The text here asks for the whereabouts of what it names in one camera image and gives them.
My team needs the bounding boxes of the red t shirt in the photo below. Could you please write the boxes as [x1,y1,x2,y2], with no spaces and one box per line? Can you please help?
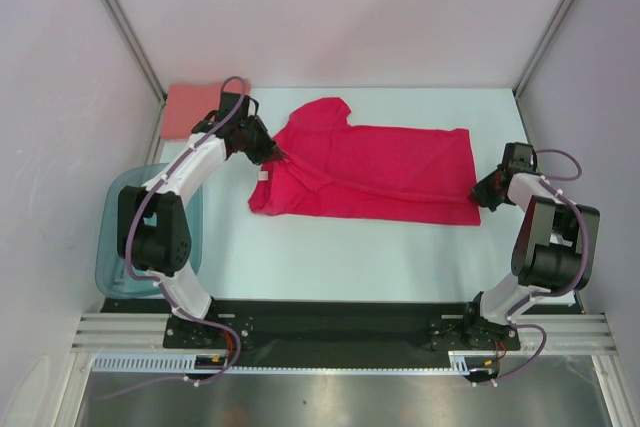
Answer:
[248,97,481,227]

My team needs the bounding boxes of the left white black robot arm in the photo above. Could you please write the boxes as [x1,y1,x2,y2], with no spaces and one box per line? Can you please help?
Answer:
[117,92,281,347]

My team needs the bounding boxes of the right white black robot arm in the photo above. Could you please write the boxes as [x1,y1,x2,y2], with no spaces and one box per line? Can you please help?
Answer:
[461,142,600,350]

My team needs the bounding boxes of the folded salmon pink t shirt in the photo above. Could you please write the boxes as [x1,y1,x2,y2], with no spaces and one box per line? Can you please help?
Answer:
[160,80,242,141]

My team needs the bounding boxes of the teal transparent plastic bin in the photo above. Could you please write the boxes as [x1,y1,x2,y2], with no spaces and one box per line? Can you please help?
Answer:
[95,163,203,299]

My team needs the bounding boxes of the right aluminium frame post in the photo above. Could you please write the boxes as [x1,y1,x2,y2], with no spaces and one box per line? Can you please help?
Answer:
[512,0,577,101]

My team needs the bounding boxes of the aluminium frame post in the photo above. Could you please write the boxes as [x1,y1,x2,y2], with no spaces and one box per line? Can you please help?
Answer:
[512,0,577,101]
[101,0,167,104]

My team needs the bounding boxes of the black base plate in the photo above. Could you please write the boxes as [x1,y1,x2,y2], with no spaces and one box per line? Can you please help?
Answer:
[102,298,586,368]

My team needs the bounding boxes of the left aluminium frame post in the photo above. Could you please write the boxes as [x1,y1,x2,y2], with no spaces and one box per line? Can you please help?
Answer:
[101,0,167,104]

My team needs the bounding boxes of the white slotted cable duct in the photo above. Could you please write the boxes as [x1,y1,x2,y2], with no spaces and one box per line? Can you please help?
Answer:
[91,351,500,378]

